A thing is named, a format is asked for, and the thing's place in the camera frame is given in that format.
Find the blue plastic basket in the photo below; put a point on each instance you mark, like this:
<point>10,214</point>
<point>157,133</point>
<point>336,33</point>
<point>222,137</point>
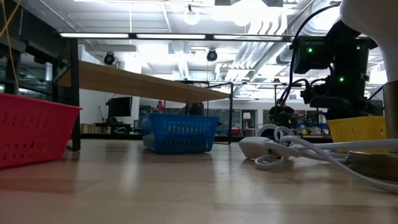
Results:
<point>180,133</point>

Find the wooden shelf riser black legs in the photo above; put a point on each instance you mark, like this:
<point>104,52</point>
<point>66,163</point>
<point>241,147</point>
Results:
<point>140,85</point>

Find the red plastic basket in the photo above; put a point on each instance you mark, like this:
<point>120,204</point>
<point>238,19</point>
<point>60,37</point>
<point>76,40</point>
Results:
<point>31,130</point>

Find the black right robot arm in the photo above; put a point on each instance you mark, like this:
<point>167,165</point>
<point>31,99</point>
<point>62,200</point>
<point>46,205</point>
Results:
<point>345,59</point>

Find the yellow plastic basket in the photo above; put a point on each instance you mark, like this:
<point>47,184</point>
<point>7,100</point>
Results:
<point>357,130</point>

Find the red background object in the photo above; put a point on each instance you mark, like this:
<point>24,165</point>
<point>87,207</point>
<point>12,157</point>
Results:
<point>160,106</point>

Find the black monitor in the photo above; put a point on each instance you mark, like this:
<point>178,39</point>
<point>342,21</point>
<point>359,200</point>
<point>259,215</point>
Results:
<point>119,106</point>

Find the black round ceiling camera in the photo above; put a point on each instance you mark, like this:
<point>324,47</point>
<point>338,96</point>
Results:
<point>109,58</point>
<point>212,55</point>

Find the black overhead frame bar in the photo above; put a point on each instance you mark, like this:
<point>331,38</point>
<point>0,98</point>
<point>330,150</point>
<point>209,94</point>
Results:
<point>174,36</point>

